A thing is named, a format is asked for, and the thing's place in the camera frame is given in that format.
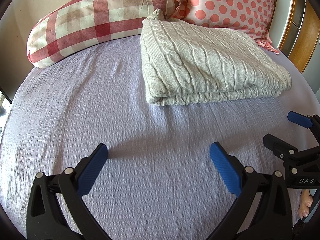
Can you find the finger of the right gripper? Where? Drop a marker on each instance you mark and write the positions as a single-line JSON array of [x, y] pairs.
[[279, 148], [299, 119]]

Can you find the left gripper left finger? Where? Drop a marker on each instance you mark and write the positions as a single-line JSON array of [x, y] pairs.
[[45, 219]]

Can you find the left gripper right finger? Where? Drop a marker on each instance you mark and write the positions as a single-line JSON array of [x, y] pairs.
[[273, 216]]

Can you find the beige cable knit sweater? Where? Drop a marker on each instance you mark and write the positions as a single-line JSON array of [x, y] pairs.
[[184, 64]]

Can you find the person's right hand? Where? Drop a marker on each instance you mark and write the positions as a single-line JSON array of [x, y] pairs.
[[305, 204]]

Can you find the lavender textured bedspread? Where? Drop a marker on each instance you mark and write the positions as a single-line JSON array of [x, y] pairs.
[[159, 181]]

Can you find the pink polka dot pillow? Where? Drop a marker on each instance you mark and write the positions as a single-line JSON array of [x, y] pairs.
[[250, 16]]

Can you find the red plaid bolster pillow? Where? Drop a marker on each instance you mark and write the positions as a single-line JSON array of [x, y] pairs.
[[80, 24]]

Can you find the wooden headboard frame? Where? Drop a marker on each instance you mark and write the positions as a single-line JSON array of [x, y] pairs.
[[294, 30]]

